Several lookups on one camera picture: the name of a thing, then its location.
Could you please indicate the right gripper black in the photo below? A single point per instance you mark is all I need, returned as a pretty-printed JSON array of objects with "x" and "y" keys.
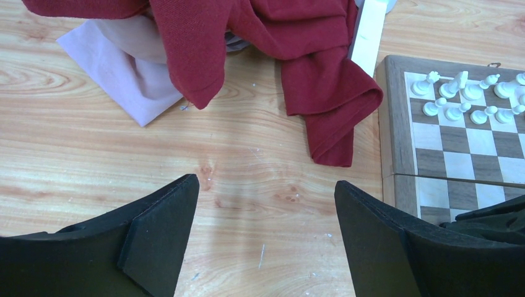
[{"x": 503, "y": 222}]

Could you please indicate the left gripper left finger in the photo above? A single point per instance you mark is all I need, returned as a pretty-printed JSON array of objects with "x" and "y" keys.
[{"x": 134, "y": 250}]

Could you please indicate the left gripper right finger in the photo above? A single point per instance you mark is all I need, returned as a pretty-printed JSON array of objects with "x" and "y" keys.
[{"x": 393, "y": 253}]

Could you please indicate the wooden chess board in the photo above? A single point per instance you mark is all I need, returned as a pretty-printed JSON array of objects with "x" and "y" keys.
[{"x": 437, "y": 174}]

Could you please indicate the white chess piece row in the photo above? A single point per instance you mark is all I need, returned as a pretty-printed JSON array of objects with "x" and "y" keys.
[{"x": 439, "y": 105}]

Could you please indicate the pink garment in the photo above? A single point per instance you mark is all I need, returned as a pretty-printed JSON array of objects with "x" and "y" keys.
[{"x": 126, "y": 58}]

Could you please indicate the white clothes rack frame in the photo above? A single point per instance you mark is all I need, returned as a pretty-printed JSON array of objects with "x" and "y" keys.
[{"x": 368, "y": 31}]

